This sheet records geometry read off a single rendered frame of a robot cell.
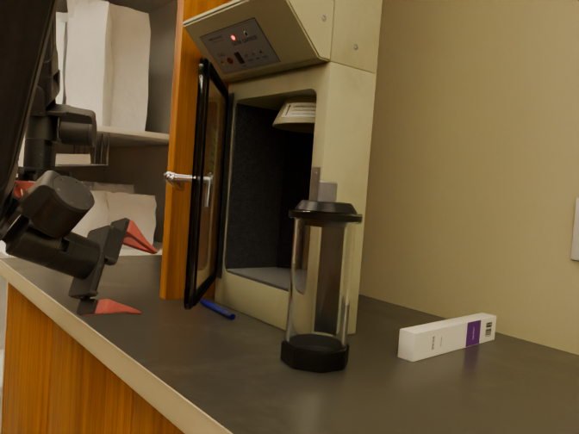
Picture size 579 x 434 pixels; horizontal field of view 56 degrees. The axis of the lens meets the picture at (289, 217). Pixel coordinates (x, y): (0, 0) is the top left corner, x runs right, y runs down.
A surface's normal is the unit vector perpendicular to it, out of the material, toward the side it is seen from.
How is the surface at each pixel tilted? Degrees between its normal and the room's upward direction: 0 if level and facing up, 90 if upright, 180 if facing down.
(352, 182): 90
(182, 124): 90
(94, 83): 95
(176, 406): 90
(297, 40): 135
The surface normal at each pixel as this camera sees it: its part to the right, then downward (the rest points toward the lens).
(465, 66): -0.78, -0.03
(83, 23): 0.34, -0.04
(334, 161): 0.62, 0.09
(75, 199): 0.69, -0.63
